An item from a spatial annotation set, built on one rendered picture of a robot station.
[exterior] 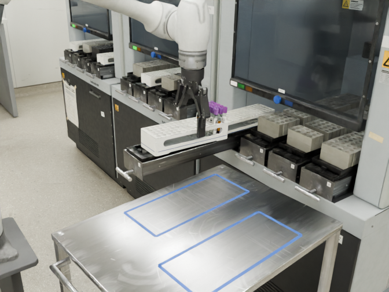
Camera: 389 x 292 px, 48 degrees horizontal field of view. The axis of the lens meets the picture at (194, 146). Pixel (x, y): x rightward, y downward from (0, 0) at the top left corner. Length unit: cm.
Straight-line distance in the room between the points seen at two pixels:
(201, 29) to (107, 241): 67
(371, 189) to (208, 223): 58
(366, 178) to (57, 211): 190
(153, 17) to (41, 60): 368
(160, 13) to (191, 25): 15
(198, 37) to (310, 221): 62
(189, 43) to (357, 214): 73
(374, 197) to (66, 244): 93
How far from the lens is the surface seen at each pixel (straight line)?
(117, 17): 261
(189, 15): 134
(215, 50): 188
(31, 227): 270
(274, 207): 123
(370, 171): 145
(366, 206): 148
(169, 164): 154
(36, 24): 498
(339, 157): 149
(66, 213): 276
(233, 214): 118
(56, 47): 508
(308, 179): 149
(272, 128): 166
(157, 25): 144
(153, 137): 136
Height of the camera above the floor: 146
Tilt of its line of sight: 24 degrees down
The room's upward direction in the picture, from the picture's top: 1 degrees clockwise
